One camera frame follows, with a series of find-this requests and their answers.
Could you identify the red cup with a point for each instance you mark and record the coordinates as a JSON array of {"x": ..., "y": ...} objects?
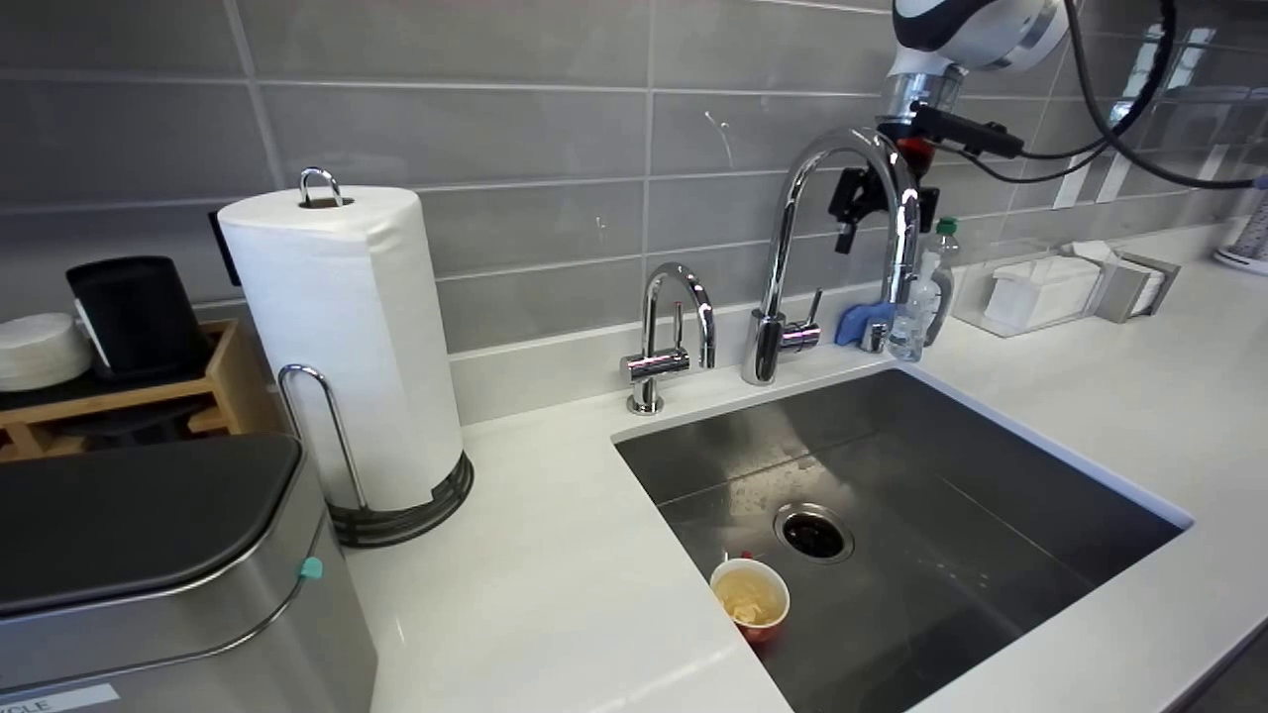
[{"x": 754, "y": 600}]

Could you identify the wooden countertop rack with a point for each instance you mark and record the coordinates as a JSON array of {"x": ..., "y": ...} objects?
[{"x": 233, "y": 382}]

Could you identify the stainless steel sink basin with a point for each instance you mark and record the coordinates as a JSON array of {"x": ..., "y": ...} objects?
[{"x": 976, "y": 529}]

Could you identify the metal paper towel holder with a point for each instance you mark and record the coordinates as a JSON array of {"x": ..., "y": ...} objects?
[{"x": 396, "y": 515}]

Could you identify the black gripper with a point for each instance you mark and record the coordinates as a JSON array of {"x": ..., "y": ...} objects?
[{"x": 929, "y": 199}]

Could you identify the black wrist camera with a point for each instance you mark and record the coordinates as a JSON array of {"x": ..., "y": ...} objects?
[{"x": 971, "y": 133}]

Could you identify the black flat tablet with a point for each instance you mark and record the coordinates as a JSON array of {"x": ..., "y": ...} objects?
[{"x": 142, "y": 324}]

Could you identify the black sink drain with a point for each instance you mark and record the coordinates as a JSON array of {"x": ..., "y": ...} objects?
[{"x": 814, "y": 533}]

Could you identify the white paper towel roll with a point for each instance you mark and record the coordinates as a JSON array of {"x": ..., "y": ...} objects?
[{"x": 341, "y": 344}]

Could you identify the small chrome faucet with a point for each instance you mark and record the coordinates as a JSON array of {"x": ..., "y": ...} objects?
[{"x": 661, "y": 360}]

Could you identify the green capped dish soap bottle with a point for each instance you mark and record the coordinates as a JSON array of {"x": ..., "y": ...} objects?
[{"x": 925, "y": 299}]

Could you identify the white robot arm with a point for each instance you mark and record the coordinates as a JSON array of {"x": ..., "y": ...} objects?
[{"x": 986, "y": 24}]

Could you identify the metal napkin holder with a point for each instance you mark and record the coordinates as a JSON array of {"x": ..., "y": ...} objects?
[{"x": 1148, "y": 283}]

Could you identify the clear acrylic towel tray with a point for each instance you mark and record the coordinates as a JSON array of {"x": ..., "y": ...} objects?
[{"x": 971, "y": 283}]

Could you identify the white bowl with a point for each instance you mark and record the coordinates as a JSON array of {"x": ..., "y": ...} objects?
[{"x": 41, "y": 350}]

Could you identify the stainless steel lidded bin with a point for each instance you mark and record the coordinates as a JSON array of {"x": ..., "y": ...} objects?
[{"x": 159, "y": 581}]

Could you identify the tall chrome gooseneck faucet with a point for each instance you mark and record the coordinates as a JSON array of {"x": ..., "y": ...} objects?
[{"x": 901, "y": 199}]

